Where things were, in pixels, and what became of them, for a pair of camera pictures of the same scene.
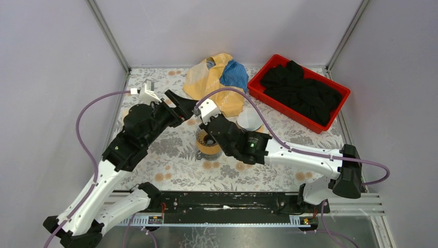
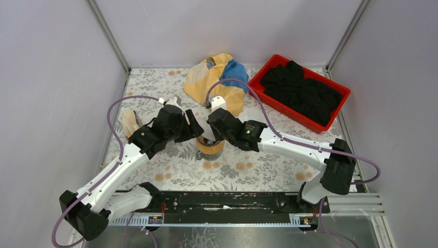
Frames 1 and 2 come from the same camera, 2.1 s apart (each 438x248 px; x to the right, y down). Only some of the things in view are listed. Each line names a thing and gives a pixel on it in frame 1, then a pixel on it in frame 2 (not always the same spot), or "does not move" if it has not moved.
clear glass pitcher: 200,156 does not move
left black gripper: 170,111 -> 191,126
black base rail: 207,204 does not move
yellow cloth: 204,79 does not move
